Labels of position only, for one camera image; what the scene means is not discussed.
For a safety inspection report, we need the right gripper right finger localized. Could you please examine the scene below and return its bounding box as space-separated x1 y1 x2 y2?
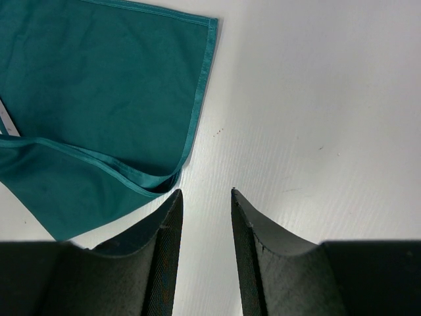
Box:
231 190 420 315

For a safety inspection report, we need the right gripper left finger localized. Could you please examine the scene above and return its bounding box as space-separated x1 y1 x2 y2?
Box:
1 190 183 315

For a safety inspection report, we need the steel table knife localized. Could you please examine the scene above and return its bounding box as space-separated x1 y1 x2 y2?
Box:
0 102 20 137

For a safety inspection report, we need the teal cloth napkin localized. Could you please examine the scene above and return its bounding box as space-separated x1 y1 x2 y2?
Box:
1 1 218 240

